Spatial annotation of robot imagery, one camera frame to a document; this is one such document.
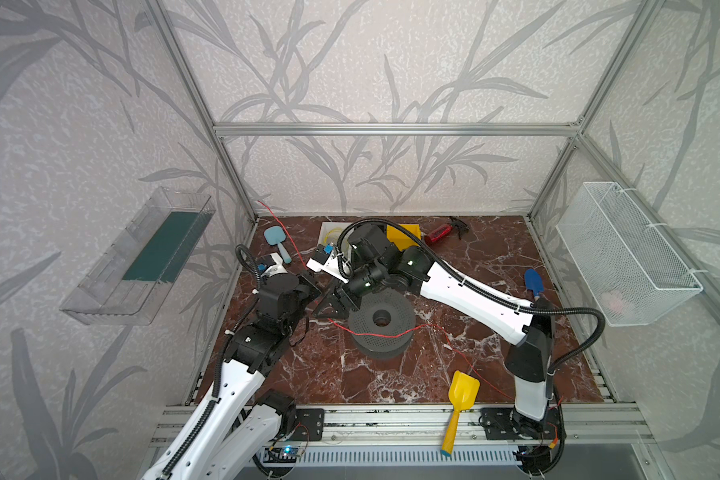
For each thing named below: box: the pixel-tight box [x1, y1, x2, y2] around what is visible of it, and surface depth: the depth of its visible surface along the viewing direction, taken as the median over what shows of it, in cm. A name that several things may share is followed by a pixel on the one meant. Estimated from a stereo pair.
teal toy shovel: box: [264, 225, 292, 264], surface depth 117 cm
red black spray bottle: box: [424, 216, 469, 244], surface depth 114 cm
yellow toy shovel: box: [440, 370, 481, 456], surface depth 79 cm
